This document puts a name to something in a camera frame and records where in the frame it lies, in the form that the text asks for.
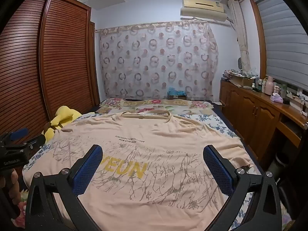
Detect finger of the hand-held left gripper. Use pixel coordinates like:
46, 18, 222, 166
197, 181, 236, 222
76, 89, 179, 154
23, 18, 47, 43
7, 128, 29, 142
23, 134, 46, 148

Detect beige printed t-shirt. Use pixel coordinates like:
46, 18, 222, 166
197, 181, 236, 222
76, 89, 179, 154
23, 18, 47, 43
23, 111, 253, 231

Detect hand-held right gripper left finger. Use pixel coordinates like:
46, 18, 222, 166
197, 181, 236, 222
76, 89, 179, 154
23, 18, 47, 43
25, 144, 104, 231

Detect cluster of toiletry bottles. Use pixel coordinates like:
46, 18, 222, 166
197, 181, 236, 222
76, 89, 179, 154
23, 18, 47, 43
250, 76, 265, 93

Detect yellow plush toy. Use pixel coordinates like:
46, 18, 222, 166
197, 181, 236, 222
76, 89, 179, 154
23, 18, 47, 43
42, 105, 82, 142

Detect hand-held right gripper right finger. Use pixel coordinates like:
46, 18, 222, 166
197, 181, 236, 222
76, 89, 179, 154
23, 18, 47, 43
203, 145, 282, 231

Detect beige wall air conditioner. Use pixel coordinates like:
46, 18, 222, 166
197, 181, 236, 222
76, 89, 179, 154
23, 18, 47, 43
180, 0, 228, 21

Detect wooden sideboard cabinet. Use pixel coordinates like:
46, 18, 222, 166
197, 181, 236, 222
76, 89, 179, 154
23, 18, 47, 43
219, 79, 308, 171

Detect stack of folded cloths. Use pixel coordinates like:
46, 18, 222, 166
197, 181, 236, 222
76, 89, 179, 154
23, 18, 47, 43
223, 69, 251, 77

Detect grey waste bin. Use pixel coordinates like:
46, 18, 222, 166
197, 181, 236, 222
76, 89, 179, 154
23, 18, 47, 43
267, 153, 287, 181

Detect wooden louvered wardrobe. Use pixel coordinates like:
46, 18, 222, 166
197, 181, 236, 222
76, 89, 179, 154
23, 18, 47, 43
0, 0, 101, 140

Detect tied beige curtain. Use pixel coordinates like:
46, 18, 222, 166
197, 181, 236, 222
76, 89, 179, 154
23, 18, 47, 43
227, 0, 252, 71

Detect pink thermos bottle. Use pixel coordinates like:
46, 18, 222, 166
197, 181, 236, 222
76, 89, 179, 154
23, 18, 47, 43
264, 76, 275, 95

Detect cardboard box with blue bag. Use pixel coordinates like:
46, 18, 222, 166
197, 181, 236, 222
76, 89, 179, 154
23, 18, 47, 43
167, 87, 188, 100

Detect person's left hand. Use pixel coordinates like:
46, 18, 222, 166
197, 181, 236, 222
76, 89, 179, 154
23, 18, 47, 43
8, 170, 24, 205

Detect blue floral bed sheet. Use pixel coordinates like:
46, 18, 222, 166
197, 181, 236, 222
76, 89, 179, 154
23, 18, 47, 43
23, 113, 265, 231

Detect sheer circle-patterned curtain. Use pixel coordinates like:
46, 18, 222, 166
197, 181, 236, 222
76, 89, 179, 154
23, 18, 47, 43
99, 20, 219, 100

